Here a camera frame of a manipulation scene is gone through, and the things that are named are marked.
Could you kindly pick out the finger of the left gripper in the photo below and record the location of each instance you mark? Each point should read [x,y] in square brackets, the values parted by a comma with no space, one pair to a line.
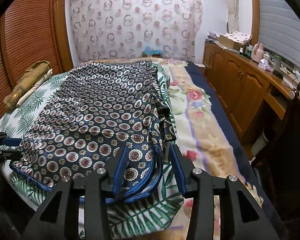
[10,155]
[5,140]

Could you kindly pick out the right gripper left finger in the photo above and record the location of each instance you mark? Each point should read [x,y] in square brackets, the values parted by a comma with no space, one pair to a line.
[105,182]

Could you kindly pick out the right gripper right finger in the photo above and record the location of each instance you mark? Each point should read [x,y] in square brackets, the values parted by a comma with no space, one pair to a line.
[194,183]

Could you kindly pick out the navy patterned satin shirt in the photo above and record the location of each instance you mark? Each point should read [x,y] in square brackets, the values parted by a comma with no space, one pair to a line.
[97,109]

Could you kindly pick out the floral bed blanket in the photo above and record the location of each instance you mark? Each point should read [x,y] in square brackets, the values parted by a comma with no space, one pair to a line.
[204,135]

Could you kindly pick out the cream yellow cloth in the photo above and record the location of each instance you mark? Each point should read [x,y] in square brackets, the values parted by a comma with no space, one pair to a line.
[36,85]

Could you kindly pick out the green leaf print cloth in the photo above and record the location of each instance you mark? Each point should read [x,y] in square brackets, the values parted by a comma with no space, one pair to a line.
[15,124]

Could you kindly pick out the gold brown patterned cloth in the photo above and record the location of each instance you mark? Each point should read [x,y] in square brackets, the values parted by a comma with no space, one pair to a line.
[28,79]

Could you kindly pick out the wooden sideboard cabinet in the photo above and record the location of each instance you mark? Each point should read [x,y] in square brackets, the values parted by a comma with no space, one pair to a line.
[243,89]

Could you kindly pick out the brown louvered wardrobe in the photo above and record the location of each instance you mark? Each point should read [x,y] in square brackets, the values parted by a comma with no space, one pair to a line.
[32,31]

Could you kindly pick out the tissue pack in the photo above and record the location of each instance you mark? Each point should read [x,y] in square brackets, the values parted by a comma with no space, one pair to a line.
[264,65]

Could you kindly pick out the blue item box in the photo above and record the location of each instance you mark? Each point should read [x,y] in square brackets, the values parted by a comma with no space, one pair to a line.
[151,52]

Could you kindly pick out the pink kettle jug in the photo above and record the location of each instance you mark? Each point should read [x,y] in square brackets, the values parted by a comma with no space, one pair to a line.
[258,52]

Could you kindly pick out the cardboard box floral cloth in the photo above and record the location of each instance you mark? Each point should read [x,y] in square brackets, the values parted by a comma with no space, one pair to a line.
[235,40]

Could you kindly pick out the circle pattern sheer curtain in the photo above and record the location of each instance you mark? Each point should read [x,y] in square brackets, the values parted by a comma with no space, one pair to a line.
[117,29]

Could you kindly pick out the grey window blind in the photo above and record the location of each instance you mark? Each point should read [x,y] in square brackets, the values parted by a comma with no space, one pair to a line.
[280,29]

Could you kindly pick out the beige side curtain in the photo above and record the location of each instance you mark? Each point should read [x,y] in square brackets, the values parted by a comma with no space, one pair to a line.
[233,18]

